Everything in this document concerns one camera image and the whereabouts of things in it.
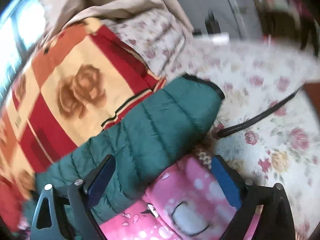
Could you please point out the green quilted puffer jacket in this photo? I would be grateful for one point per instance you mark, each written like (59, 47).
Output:
(151, 137)

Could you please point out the floral bed sheet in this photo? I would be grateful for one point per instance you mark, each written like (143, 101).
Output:
(267, 128)

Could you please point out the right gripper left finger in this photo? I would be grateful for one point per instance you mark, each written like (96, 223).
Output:
(50, 220)

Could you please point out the red orange rose blanket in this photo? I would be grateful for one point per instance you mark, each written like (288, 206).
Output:
(83, 81)

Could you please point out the window with railing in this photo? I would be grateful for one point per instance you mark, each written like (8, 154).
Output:
(22, 25)

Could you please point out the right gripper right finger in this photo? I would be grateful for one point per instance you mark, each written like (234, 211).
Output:
(276, 220)

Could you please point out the white cabinet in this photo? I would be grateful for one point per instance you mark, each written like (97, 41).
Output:
(238, 18)

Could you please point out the beige curtain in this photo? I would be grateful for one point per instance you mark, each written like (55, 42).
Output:
(61, 13)

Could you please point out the pink penguin fleece blanket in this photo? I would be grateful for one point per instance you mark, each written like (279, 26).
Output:
(184, 202)

